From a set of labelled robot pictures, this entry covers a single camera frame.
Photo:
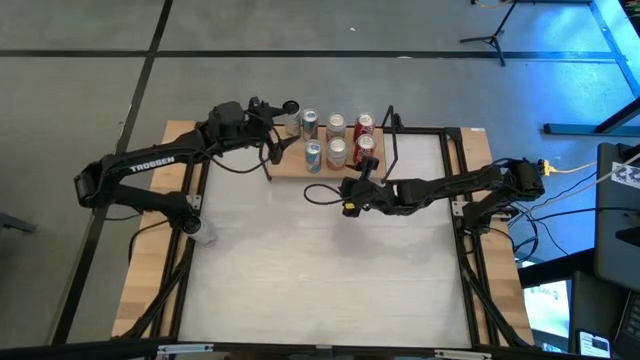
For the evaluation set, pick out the black tripod stand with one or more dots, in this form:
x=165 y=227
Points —
x=495 y=36

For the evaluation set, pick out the yellow power plug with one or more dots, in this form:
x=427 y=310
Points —
x=545 y=167

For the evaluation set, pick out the black metal floor frame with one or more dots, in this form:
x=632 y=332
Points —
x=575 y=129

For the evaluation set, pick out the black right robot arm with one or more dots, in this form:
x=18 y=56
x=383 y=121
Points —
x=450 y=185

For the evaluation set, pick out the blue silver Red Bull can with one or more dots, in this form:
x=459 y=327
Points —
x=309 y=127
x=313 y=160

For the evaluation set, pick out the black post bracket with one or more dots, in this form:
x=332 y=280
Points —
x=398 y=121

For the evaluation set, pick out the black cabinet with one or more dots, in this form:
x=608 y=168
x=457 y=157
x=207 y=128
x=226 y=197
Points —
x=617 y=240

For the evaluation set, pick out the white marker tag sheet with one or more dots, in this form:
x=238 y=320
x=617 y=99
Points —
x=627 y=175

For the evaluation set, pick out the black laptop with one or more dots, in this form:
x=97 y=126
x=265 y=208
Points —
x=630 y=325

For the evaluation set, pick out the grey floor object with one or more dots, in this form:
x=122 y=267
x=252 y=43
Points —
x=15 y=222

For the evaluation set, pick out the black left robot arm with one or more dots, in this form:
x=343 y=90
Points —
x=150 y=162

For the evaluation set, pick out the black table frame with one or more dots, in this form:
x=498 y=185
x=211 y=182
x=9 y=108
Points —
x=425 y=129

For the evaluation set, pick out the pink white Spindrift can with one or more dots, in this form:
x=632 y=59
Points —
x=336 y=157

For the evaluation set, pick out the silver red soda can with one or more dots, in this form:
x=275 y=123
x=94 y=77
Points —
x=336 y=131

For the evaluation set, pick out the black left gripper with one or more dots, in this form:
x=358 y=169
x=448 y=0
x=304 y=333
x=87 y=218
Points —
x=257 y=122

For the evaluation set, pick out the silver metal bracket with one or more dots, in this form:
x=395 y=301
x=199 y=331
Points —
x=185 y=349
x=462 y=354

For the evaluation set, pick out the smartphone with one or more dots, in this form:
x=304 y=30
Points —
x=594 y=345

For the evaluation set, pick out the red Coca-Cola can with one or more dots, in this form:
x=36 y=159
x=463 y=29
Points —
x=365 y=147
x=364 y=125

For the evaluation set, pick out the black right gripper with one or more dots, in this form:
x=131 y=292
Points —
x=370 y=197

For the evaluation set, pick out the monitor screen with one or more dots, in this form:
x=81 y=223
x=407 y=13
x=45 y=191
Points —
x=547 y=310

